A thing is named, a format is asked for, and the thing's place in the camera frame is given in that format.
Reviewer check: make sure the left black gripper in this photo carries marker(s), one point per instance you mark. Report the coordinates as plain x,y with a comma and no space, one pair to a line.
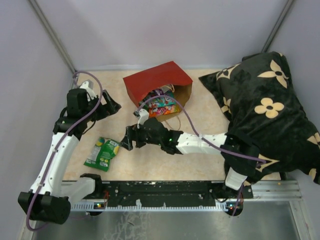
111,107

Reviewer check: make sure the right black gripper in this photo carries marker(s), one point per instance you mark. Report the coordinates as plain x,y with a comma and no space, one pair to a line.
132,134

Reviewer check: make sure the green yellow snack bag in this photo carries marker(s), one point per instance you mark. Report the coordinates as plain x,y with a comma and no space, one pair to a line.
104,150

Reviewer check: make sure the red brown paper bag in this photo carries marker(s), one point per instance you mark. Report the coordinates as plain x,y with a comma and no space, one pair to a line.
138,85

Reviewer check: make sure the black floral pillow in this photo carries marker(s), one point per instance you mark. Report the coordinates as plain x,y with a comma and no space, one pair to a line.
257,97

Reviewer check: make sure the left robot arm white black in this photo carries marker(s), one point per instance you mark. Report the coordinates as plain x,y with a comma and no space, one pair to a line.
46,201

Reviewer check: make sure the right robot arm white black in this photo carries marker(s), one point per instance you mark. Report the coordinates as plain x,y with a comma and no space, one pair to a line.
240,152

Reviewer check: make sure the orange candy bag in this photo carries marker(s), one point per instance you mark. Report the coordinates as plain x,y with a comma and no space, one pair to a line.
164,110

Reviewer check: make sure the colourful candy bag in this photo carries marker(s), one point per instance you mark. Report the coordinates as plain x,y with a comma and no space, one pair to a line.
163,101

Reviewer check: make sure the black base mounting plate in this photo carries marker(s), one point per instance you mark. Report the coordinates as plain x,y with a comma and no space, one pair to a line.
179,194

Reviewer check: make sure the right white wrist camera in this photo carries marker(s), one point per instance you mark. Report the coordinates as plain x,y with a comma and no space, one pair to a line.
142,115

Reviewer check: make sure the white toothed cable rail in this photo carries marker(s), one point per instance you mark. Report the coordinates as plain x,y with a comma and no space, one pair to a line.
92,206

